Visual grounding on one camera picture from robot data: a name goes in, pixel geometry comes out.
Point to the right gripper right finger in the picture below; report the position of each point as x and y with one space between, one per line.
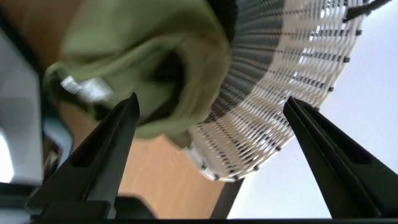
342 186

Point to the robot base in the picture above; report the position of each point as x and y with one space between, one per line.
18 109

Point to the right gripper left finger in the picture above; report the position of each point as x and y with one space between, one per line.
93 174

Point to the green printed shirt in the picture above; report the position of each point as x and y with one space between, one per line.
130 40

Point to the white laundry basket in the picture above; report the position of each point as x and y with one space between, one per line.
280 93

